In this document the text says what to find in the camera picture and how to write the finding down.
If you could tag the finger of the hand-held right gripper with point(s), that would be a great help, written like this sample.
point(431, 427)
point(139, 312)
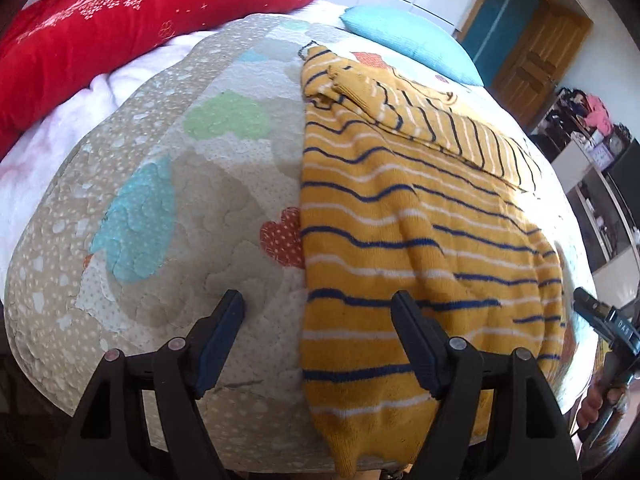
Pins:
point(590, 310)

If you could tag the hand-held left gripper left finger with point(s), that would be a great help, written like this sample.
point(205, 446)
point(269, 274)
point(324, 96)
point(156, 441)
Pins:
point(220, 340)

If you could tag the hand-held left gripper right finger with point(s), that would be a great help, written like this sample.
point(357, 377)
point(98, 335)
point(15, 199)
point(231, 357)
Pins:
point(417, 345)

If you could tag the yellow striped sweater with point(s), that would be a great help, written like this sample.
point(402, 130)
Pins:
point(400, 240)

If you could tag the person's right hand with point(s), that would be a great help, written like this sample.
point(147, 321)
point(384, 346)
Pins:
point(592, 405)

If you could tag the black screen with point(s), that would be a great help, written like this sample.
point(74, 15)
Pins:
point(625, 200)

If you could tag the white shelf unit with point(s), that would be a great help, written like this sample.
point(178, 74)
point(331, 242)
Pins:
point(580, 170)

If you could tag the quilted patterned blanket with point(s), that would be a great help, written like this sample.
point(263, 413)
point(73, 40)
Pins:
point(190, 185)

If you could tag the pink cloth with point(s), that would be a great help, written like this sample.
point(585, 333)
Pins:
point(599, 112)

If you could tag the wooden door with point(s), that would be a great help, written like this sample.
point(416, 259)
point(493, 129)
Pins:
point(540, 60)

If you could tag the white bed sheet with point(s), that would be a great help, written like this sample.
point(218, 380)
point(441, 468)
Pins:
point(60, 130)

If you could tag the light blue pillow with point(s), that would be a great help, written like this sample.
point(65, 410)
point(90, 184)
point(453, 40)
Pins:
point(415, 40)

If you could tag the teal glass door panel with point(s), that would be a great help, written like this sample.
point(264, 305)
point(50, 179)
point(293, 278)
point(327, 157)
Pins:
point(500, 15)

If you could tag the red snowflake pillow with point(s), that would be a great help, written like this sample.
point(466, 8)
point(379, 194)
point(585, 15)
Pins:
point(100, 30)

